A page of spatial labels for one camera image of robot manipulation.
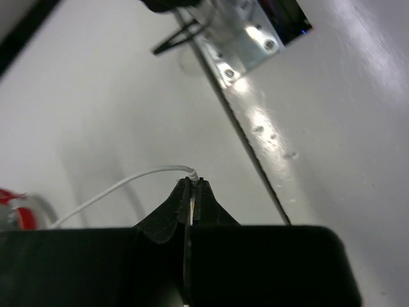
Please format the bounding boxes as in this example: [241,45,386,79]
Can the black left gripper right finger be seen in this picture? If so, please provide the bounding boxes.
[188,180,362,306]

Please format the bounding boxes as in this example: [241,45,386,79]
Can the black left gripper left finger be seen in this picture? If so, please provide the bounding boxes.
[1,178,191,306]

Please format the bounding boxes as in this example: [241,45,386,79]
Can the white headphone cable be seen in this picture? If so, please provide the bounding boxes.
[49,164,201,230]

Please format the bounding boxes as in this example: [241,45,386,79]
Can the red headphones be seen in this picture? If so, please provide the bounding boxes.
[1,189,39,232]

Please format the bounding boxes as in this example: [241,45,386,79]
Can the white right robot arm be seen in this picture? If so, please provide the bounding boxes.
[141,0,202,13]

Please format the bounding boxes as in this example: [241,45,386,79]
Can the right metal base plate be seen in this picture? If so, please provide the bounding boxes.
[192,1,284,88]

